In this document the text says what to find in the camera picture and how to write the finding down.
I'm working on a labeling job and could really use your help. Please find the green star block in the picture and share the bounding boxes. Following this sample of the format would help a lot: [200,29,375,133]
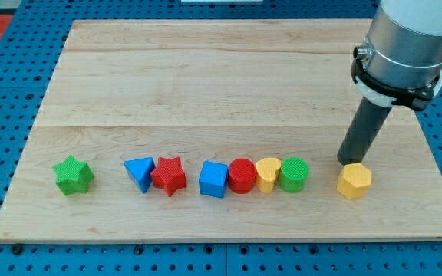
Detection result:
[52,155,94,196]

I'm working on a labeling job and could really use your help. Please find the blue triangle block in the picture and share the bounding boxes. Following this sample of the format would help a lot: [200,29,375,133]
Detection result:
[124,157,155,193]

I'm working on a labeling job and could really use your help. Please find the blue cube block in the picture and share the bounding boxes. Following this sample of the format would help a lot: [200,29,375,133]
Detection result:
[199,161,228,198]

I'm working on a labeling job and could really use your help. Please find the green cylinder block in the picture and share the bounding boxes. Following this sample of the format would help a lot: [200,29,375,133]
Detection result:
[279,156,309,193]

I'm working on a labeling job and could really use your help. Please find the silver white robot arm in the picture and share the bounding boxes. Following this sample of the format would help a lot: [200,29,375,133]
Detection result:
[351,0,442,111]

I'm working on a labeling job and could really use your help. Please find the yellow heart block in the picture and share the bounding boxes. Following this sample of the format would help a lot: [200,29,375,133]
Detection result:
[256,157,282,194]

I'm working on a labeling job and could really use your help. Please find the yellow hexagon block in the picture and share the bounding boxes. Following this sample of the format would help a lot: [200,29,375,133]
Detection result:
[336,163,372,199]

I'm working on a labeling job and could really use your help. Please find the red cylinder block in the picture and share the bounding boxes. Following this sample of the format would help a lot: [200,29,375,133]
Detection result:
[228,158,256,194]

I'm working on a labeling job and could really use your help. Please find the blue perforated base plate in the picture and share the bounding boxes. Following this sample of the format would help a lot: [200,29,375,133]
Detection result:
[0,0,442,275]

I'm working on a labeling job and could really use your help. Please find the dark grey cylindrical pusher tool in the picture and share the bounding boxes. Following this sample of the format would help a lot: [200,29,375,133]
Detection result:
[337,97,391,165]

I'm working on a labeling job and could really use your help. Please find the light wooden board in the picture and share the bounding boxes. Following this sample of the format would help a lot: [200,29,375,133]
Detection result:
[0,19,442,245]

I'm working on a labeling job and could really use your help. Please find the red star block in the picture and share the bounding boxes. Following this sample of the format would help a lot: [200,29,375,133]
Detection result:
[150,157,187,197]

